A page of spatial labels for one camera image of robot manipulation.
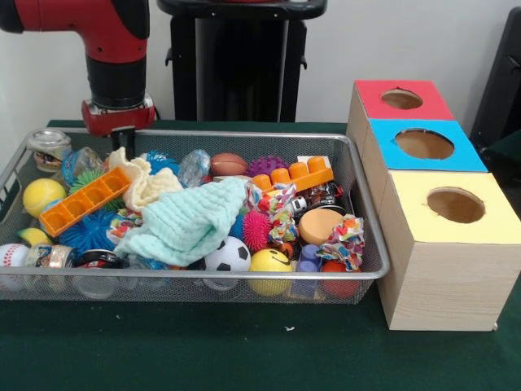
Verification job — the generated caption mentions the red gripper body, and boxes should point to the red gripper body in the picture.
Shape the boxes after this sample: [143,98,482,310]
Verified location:
[81,95,156,138]

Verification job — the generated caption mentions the clear plastic bottle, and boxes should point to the clear plastic bottle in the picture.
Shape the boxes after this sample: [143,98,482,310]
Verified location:
[60,146,106,184]

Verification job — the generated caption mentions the wooden box with three holes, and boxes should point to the wooden box with three holes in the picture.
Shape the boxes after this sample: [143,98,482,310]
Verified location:
[345,79,521,332]

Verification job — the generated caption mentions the cream cloth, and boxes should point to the cream cloth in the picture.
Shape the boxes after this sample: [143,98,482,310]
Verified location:
[107,147,184,213]

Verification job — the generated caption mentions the long orange hollow block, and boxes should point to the long orange hollow block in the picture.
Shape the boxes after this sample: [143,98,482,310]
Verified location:
[39,165,132,238]

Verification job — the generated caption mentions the plain yellow ball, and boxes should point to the plain yellow ball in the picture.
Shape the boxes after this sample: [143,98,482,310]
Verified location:
[22,178,68,219]

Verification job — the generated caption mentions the mint green knitted cloth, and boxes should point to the mint green knitted cloth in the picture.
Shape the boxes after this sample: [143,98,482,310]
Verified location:
[113,177,250,268]

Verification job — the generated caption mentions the brown toy football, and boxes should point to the brown toy football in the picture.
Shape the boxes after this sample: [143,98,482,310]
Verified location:
[210,152,249,178]

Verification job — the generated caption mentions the purple spiky ball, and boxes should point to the purple spiky ball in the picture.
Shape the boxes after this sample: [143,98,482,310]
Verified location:
[247,156,290,178]

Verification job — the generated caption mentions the black and white soccer ball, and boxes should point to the black and white soccer ball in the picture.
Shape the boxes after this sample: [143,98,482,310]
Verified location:
[203,235,252,273]

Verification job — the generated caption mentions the orange studded toy brick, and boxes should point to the orange studded toy brick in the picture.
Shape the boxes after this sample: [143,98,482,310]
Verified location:
[251,156,335,193]

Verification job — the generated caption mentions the yellow smiley ball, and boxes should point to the yellow smiley ball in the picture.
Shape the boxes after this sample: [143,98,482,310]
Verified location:
[247,248,294,297]

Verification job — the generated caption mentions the black chair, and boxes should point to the black chair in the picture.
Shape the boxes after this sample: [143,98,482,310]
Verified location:
[467,6,521,147]

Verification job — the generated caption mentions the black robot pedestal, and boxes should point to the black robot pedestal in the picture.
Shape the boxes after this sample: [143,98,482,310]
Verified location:
[149,0,329,123]

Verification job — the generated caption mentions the shallow wire mesh bin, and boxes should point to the shallow wire mesh bin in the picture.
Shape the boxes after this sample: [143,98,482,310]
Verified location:
[0,126,391,305]

